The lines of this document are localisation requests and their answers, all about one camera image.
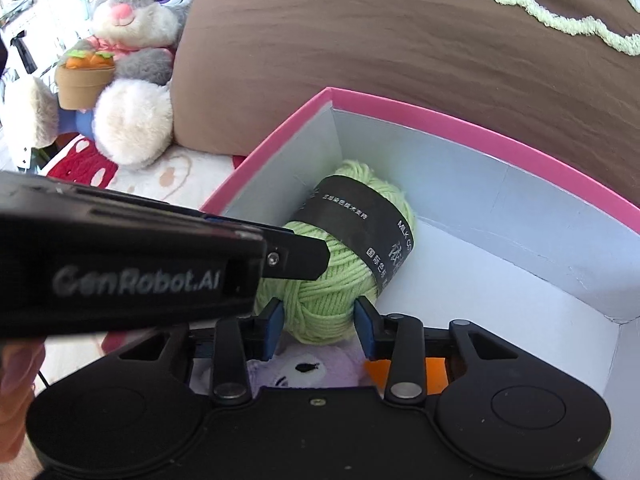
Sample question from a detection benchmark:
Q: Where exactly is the grey rabbit plush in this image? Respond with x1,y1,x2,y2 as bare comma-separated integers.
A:
2,0,208,168

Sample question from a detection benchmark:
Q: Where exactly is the pink cardboard box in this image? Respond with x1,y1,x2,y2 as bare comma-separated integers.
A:
197,86,640,480

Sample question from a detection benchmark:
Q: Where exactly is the brown embroidered pillow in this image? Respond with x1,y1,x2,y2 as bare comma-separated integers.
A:
170,0,640,236

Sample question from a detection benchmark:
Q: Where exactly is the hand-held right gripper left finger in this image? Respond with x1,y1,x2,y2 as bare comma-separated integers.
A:
117,299,284,405

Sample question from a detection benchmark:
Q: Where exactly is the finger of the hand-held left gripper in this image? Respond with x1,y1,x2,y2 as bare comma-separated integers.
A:
202,212,331,281

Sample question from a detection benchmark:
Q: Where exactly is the bear print blanket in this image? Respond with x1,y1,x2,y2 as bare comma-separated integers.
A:
30,135,246,206

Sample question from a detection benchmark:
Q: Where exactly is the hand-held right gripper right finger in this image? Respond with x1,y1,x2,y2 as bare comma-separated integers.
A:
353,297,521,405

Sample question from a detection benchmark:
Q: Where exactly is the purple plush toy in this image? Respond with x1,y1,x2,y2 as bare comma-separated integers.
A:
192,340,378,393

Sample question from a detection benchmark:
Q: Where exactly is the green yarn ball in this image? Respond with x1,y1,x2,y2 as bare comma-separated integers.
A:
252,159,417,345

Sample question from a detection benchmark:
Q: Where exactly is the person's left hand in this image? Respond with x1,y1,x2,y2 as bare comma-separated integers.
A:
0,337,47,466

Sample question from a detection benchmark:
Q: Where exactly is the small orange ball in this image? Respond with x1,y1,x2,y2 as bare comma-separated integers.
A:
364,357,448,396

